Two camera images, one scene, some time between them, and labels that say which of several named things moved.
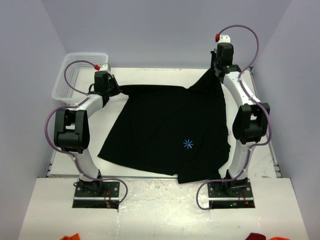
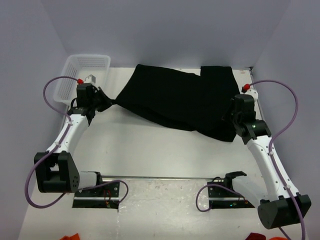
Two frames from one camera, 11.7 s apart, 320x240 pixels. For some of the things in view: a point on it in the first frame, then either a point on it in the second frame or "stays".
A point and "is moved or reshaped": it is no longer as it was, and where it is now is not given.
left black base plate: x=96 y=194 stays
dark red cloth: x=255 y=236 stays
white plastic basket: x=76 y=75 stays
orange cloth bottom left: x=75 y=237 stays
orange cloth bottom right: x=279 y=238 stays
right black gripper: x=214 y=54 → x=232 y=104
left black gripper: x=111 y=79 → x=107 y=101
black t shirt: x=172 y=130 is moved or reshaped
